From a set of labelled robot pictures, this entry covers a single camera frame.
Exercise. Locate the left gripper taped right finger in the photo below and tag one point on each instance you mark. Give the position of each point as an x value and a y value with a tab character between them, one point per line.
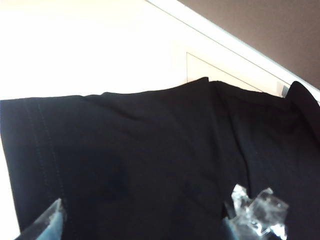
257	215

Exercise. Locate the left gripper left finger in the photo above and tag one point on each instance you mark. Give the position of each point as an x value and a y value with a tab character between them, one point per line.
47	220

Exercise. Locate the black polo shirt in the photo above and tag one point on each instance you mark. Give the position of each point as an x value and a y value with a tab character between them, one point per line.
150	155

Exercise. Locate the brown desk divider panel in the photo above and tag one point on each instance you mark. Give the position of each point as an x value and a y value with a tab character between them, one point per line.
262	27

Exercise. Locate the white divider support bracket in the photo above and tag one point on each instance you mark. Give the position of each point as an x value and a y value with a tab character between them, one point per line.
285	90

